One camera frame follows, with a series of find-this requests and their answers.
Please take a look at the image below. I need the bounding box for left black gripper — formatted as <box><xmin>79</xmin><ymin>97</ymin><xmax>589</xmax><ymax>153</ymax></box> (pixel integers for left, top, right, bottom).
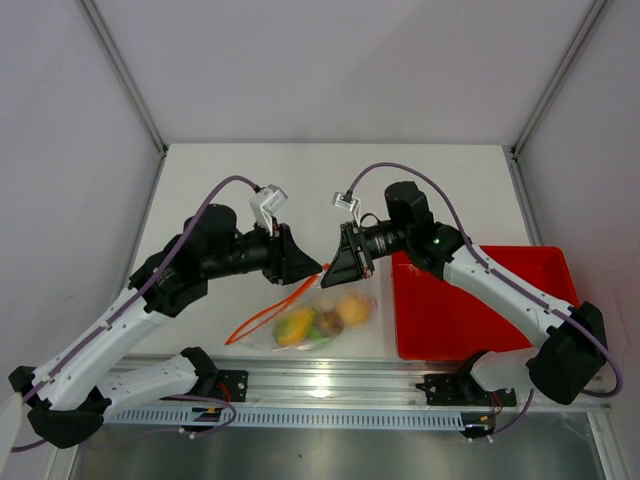
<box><xmin>204</xmin><ymin>215</ymin><xmax>322</xmax><ymax>285</ymax></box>

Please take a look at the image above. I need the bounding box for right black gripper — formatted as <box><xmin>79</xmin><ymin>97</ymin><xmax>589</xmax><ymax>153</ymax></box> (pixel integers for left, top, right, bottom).
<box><xmin>321</xmin><ymin>222</ymin><xmax>411</xmax><ymax>290</ymax></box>

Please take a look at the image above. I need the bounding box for orange fruit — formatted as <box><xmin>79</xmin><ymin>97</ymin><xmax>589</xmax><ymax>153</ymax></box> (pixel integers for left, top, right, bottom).
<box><xmin>335</xmin><ymin>293</ymin><xmax>376</xmax><ymax>329</ymax></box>

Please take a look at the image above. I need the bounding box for clear orange zip top bag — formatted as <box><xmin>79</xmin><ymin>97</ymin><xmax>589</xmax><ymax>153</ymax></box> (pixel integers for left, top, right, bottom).
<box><xmin>224</xmin><ymin>264</ymin><xmax>378</xmax><ymax>351</ymax></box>

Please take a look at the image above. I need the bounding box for brown kiwi fruit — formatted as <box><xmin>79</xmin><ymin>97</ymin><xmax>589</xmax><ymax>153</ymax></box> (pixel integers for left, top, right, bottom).
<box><xmin>316</xmin><ymin>310</ymin><xmax>344</xmax><ymax>338</ymax></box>

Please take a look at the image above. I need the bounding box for yellow green mango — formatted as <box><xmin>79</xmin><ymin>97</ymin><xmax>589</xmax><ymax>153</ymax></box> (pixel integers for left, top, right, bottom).
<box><xmin>273</xmin><ymin>307</ymin><xmax>317</xmax><ymax>347</ymax></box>

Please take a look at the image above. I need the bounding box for green apple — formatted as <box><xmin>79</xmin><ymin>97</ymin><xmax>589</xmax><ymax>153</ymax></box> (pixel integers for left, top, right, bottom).
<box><xmin>304</xmin><ymin>326</ymin><xmax>333</xmax><ymax>349</ymax></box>

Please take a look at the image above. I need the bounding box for garlic bulb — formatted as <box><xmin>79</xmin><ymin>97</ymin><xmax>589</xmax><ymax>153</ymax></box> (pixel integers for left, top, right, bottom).
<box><xmin>316</xmin><ymin>298</ymin><xmax>335</xmax><ymax>313</ymax></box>

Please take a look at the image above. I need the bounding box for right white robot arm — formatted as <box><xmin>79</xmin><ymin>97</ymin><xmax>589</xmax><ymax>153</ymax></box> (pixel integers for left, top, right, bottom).
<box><xmin>321</xmin><ymin>181</ymin><xmax>606</xmax><ymax>405</ymax></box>

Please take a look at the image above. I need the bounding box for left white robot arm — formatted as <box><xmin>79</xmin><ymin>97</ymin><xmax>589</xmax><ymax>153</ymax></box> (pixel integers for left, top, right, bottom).
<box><xmin>9</xmin><ymin>204</ymin><xmax>322</xmax><ymax>449</ymax></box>

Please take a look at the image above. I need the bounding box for red plastic tray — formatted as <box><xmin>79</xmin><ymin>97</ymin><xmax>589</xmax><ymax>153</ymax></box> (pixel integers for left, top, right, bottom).
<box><xmin>392</xmin><ymin>245</ymin><xmax>579</xmax><ymax>362</ymax></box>

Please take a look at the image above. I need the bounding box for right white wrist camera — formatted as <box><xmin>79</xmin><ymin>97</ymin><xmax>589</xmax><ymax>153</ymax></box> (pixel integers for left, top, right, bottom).
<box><xmin>332</xmin><ymin>190</ymin><xmax>361</xmax><ymax>225</ymax></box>

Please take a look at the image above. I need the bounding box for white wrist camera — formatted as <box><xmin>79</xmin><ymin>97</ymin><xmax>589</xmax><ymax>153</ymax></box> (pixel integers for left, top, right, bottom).
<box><xmin>249</xmin><ymin>184</ymin><xmax>288</xmax><ymax>236</ymax></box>
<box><xmin>332</xmin><ymin>190</ymin><xmax>361</xmax><ymax>225</ymax></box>

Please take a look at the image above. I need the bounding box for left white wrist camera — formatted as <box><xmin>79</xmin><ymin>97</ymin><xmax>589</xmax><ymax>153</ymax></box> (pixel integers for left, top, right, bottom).
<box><xmin>249</xmin><ymin>184</ymin><xmax>288</xmax><ymax>236</ymax></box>

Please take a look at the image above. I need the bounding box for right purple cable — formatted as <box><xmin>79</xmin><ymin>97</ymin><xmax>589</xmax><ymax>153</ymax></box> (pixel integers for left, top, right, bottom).
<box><xmin>344</xmin><ymin>161</ymin><xmax>625</xmax><ymax>399</ymax></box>

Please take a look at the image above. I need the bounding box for purple cable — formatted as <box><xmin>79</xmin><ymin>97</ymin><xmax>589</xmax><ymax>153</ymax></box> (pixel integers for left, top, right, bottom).
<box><xmin>344</xmin><ymin>161</ymin><xmax>625</xmax><ymax>399</ymax></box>
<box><xmin>9</xmin><ymin>175</ymin><xmax>261</xmax><ymax>454</ymax></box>

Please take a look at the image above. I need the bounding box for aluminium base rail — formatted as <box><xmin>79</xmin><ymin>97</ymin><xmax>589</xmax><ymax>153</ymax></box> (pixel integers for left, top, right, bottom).
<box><xmin>99</xmin><ymin>355</ymin><xmax>611</xmax><ymax>412</ymax></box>

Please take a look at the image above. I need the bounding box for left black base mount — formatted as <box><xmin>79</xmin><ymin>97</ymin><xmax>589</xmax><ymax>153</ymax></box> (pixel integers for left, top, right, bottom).
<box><xmin>186</xmin><ymin>370</ymin><xmax>249</xmax><ymax>403</ymax></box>

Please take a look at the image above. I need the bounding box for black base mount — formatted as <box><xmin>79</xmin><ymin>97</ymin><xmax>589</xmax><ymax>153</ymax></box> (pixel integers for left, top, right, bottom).
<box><xmin>186</xmin><ymin>370</ymin><xmax>249</xmax><ymax>403</ymax></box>
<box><xmin>414</xmin><ymin>373</ymin><xmax>517</xmax><ymax>407</ymax></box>

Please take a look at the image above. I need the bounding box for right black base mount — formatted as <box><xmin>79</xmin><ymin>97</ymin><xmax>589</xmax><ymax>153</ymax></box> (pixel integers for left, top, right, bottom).
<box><xmin>414</xmin><ymin>373</ymin><xmax>517</xmax><ymax>407</ymax></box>

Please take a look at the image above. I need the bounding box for slotted cable duct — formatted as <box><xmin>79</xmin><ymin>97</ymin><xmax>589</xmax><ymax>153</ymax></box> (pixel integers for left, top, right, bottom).
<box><xmin>106</xmin><ymin>405</ymin><xmax>465</xmax><ymax>431</ymax></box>

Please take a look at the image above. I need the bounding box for left aluminium frame post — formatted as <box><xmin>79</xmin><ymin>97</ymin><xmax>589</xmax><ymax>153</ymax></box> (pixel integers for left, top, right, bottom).
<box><xmin>76</xmin><ymin>0</ymin><xmax>168</xmax><ymax>157</ymax></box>

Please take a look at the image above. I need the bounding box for aluminium frame post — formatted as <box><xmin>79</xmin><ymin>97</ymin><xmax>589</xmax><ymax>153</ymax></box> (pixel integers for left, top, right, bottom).
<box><xmin>510</xmin><ymin>0</ymin><xmax>612</xmax><ymax>162</ymax></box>
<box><xmin>76</xmin><ymin>0</ymin><xmax>168</xmax><ymax>157</ymax></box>

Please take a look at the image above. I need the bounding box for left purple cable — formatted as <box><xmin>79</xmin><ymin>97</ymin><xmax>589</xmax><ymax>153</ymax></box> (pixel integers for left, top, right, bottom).
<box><xmin>9</xmin><ymin>175</ymin><xmax>261</xmax><ymax>454</ymax></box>

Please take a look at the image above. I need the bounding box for right aluminium frame post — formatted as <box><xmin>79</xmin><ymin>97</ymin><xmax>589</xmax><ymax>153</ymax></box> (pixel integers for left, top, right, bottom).
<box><xmin>510</xmin><ymin>0</ymin><xmax>612</xmax><ymax>162</ymax></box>

